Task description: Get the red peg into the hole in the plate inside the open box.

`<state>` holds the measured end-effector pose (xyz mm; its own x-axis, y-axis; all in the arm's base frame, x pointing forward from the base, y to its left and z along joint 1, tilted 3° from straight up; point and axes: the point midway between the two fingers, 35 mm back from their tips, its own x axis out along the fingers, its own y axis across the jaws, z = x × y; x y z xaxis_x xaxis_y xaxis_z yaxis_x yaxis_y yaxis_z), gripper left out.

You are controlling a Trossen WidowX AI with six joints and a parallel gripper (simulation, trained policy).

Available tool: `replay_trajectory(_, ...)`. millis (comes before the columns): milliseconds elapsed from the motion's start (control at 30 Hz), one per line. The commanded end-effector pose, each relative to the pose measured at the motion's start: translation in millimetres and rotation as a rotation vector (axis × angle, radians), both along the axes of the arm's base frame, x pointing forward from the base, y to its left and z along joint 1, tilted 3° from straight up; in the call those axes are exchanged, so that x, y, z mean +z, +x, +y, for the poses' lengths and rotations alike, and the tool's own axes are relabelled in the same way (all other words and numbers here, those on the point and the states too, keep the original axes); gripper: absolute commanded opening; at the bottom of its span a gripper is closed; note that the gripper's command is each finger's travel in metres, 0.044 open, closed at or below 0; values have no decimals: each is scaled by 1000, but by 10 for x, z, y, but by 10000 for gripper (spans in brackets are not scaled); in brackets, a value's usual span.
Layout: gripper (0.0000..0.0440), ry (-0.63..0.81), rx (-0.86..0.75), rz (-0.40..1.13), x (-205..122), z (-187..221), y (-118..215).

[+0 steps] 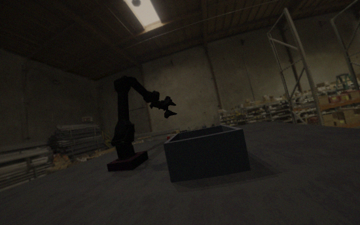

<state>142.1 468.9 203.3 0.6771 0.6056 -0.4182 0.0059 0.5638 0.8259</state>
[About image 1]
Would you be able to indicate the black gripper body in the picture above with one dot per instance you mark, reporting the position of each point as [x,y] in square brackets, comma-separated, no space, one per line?
[167,113]

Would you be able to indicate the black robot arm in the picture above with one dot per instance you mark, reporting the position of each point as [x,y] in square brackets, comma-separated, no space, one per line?
[124,129]

